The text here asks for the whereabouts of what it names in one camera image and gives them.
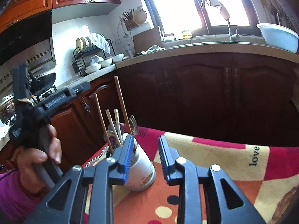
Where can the brown cutting board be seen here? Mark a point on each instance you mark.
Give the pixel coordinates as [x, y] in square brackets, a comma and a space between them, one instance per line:
[147, 38]

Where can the yellow plate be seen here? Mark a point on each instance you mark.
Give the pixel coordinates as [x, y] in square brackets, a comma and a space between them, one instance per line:
[80, 43]

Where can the white bowl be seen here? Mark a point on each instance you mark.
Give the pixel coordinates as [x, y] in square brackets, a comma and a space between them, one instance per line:
[93, 68]
[118, 57]
[106, 62]

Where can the black range hood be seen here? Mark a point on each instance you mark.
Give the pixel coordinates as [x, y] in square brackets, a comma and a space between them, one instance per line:
[23, 39]

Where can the black wok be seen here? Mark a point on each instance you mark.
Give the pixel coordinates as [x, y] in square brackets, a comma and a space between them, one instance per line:
[44, 81]

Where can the yellow sponge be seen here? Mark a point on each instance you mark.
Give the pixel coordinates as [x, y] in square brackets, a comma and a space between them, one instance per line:
[186, 34]

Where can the white printed utensil jar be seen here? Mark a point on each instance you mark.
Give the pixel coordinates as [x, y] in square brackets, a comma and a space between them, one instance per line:
[142, 168]

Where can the white dish cloth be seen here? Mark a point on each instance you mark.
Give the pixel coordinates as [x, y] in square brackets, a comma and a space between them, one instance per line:
[100, 42]

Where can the person's left forearm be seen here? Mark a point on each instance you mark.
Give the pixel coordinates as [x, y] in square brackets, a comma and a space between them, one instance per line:
[14, 196]

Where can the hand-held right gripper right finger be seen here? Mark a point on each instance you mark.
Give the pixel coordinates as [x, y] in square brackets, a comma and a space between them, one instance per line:
[163, 161]

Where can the pot with glass lid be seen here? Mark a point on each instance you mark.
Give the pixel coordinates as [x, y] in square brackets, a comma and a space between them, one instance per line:
[5, 108]

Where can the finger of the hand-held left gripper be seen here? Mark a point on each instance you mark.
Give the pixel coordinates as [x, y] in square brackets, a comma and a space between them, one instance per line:
[65, 94]

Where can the pale wooden chopstick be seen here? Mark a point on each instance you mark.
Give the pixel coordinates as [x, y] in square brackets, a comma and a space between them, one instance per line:
[117, 119]
[112, 126]

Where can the light blue colander basin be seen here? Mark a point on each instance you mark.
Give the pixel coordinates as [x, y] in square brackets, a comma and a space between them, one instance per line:
[278, 37]

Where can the crumpled rag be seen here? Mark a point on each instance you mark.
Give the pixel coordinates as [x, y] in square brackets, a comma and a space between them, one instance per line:
[153, 49]

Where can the metal kitchen faucet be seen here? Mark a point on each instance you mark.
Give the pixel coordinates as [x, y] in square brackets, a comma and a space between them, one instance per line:
[224, 11]

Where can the stone kitchen countertop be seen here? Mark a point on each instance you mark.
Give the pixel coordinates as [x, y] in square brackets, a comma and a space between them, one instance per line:
[210, 44]

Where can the brown wooden base cabinet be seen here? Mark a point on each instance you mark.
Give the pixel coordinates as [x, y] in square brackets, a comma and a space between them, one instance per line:
[74, 130]

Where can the clear plastic cup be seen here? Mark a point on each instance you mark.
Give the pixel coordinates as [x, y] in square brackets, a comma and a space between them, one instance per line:
[129, 51]

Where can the dotted printed blanket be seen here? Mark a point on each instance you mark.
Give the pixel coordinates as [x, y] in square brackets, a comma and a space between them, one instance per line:
[210, 163]

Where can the black dish rack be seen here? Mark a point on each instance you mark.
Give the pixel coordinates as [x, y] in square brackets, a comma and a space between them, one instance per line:
[81, 60]

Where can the dark wooden base cabinet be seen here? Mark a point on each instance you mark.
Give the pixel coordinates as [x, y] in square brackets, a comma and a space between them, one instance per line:
[210, 98]

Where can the kitchen window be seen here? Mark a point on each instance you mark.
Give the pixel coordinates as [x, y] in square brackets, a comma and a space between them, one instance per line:
[177, 4]

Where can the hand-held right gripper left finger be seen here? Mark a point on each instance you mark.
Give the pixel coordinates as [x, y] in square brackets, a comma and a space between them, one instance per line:
[127, 161]

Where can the white plastic spoon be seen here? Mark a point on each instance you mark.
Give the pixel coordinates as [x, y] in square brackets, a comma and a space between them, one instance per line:
[125, 137]

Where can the round beige kitchen board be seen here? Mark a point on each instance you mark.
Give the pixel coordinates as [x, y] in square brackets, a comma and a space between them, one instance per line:
[140, 16]

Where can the wall basket with chopsticks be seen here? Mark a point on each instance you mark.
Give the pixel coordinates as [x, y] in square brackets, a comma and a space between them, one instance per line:
[129, 23]

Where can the large metal spoon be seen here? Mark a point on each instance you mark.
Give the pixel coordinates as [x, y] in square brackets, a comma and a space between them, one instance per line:
[133, 124]

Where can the person's left hand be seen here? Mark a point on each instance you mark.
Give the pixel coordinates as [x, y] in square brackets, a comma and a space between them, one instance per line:
[29, 168]

